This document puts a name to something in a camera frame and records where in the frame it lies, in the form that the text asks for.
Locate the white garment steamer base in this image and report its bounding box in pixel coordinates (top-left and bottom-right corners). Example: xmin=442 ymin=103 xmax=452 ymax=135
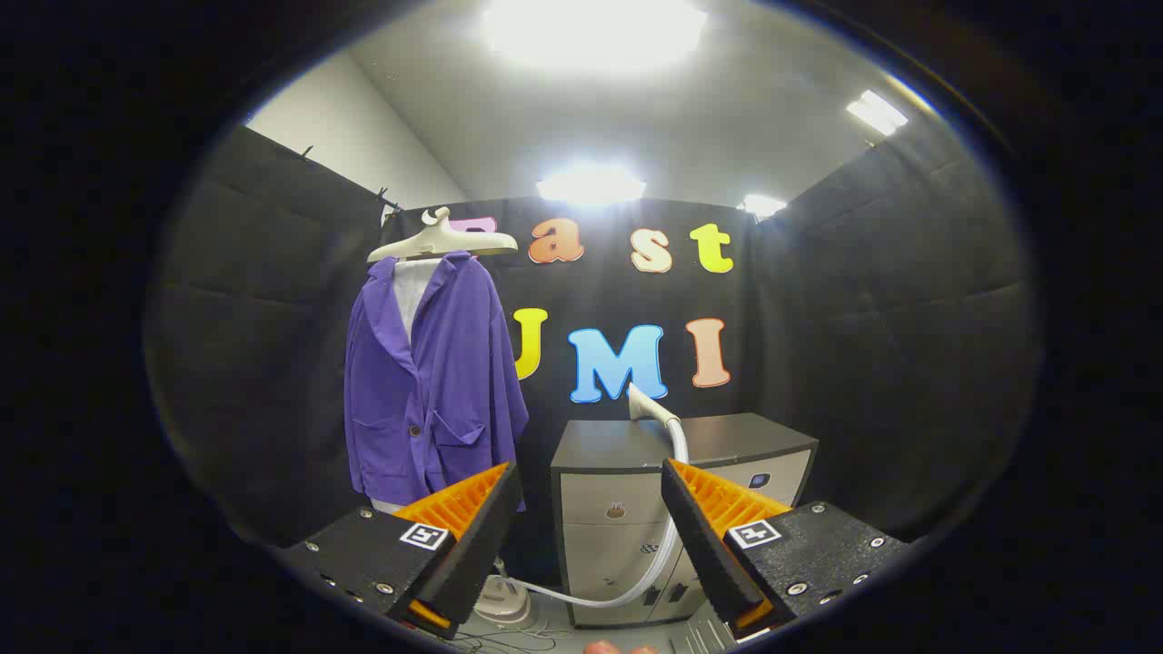
xmin=472 ymin=559 xmax=539 ymax=628

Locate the purple corduroy jacket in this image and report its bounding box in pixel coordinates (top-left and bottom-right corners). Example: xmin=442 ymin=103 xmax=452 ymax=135
xmin=343 ymin=252 xmax=530 ymax=510

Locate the cream plastic clothes hanger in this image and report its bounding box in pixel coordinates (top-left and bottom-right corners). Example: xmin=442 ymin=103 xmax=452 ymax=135
xmin=366 ymin=207 xmax=519 ymax=264

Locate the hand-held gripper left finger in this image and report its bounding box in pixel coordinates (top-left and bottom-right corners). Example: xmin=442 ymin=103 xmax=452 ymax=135
xmin=277 ymin=461 xmax=526 ymax=641

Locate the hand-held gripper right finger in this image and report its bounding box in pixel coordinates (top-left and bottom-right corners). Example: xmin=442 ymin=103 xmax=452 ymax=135
xmin=661 ymin=459 xmax=910 ymax=641

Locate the grey cabinet with dark top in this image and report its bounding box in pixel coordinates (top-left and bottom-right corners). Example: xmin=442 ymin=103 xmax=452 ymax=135
xmin=550 ymin=411 xmax=819 ymax=629

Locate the white shirt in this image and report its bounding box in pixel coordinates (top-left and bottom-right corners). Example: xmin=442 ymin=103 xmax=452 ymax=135
xmin=371 ymin=259 xmax=443 ymax=515

